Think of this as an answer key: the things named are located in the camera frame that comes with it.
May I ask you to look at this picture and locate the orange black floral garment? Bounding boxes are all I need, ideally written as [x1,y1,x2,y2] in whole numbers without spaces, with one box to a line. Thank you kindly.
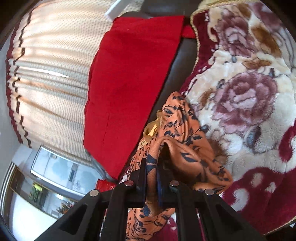
[126,92,233,240]

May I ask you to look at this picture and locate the red gift box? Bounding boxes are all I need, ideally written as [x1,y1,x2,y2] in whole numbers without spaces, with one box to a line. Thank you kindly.
[95,179,116,192]

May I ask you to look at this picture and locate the white floor air conditioner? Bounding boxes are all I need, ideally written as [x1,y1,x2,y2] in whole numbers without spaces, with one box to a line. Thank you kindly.
[30,146,103,196]

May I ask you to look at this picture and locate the floral plush blanket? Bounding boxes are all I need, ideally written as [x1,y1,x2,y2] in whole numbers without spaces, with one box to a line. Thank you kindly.
[179,1,295,240]

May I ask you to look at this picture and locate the red blanket on sofa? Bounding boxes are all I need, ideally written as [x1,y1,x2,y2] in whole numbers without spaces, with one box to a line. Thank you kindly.
[83,16,194,179]

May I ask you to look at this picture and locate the dark leather sofa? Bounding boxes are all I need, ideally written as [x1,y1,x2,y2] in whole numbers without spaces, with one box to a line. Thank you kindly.
[123,0,200,126]

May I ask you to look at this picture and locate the beige dotted curtain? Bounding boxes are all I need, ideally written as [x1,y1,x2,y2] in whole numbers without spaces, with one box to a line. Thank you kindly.
[5,0,144,160]

